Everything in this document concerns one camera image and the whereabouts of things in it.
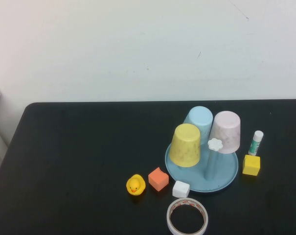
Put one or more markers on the yellow plastic cup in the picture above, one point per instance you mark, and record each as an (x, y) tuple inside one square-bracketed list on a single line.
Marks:
[(184, 147)]

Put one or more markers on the light blue plastic cup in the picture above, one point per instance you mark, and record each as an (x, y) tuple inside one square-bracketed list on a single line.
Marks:
[(199, 117)]

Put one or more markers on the pink marbled plastic cup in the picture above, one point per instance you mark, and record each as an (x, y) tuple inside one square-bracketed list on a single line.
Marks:
[(228, 127)]

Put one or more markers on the blue cup stand with pegs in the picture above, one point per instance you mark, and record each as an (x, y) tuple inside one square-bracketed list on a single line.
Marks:
[(199, 181)]

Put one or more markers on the orange foam block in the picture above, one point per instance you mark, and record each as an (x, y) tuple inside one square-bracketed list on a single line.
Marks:
[(158, 178)]

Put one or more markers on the yellow rubber duck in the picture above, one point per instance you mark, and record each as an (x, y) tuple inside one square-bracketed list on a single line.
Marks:
[(136, 184)]

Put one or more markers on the white foam cube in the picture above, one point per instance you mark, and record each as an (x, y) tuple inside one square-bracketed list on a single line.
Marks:
[(181, 189)]

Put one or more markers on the white double-sided tape roll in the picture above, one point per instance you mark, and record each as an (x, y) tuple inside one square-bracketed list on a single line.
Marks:
[(187, 201)]

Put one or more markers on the white green glue stick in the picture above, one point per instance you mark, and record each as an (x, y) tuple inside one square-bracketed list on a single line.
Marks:
[(255, 147)]

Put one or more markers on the yellow cube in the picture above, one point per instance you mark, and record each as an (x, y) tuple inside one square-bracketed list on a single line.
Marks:
[(251, 165)]

